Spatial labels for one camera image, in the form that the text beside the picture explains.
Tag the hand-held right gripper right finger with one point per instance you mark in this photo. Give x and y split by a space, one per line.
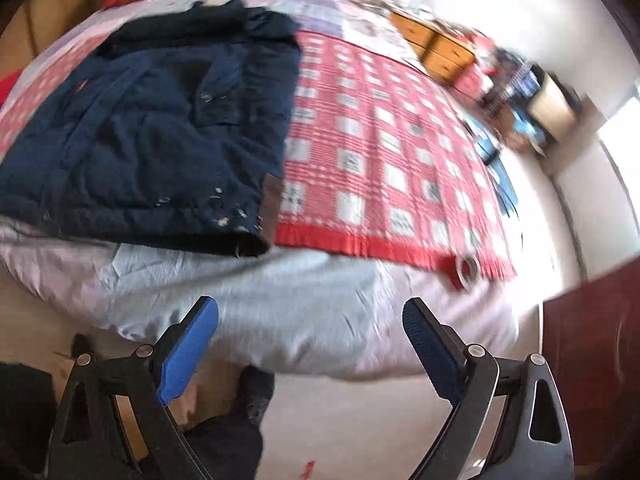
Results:
430 352

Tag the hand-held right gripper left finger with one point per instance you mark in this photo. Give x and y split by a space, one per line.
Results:
187 352

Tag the navy padded jacket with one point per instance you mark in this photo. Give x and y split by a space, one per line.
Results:
125 150

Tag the person's right shoe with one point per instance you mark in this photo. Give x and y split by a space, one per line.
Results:
257 395

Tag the red tape roll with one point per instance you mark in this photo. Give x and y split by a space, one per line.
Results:
466 272

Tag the patchwork bed quilt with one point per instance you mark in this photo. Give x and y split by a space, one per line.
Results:
280 300

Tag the dark red door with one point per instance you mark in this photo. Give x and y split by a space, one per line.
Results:
595 360

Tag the dark cloth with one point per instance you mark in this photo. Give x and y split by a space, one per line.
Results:
25 420

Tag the red checkered mat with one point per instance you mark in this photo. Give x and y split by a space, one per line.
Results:
380 150

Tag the open cardboard box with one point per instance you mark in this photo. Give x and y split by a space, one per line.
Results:
527 137

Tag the pink bag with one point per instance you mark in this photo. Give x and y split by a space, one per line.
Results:
472 80

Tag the light wooden cabinet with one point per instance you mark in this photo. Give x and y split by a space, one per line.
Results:
552 105

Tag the red garment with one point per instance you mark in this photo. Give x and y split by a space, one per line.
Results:
7 89

